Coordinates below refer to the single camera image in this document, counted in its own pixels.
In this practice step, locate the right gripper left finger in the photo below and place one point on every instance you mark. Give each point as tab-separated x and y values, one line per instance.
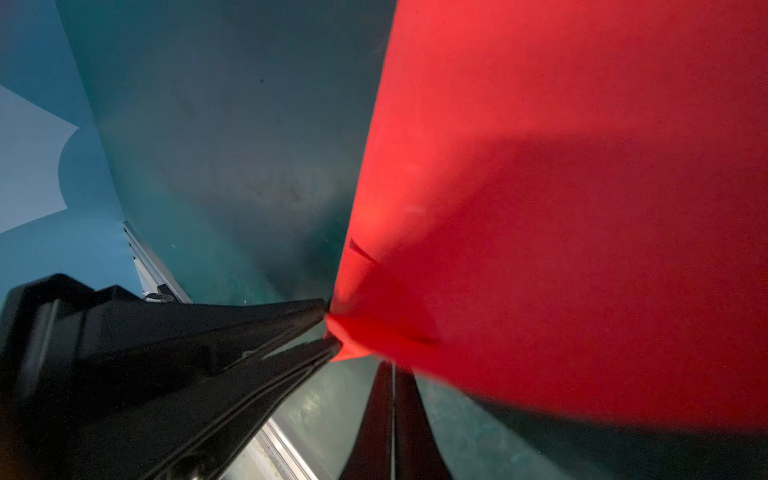
371	456

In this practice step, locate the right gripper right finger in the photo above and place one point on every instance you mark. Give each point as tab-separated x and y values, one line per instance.
417	455

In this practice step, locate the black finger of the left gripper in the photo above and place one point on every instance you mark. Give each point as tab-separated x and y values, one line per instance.
198	431

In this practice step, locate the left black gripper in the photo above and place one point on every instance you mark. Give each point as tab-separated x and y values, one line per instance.
73	357

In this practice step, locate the red square paper sheet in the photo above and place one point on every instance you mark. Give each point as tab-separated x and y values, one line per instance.
563	206

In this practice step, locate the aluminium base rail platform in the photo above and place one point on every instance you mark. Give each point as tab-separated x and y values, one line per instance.
273	452

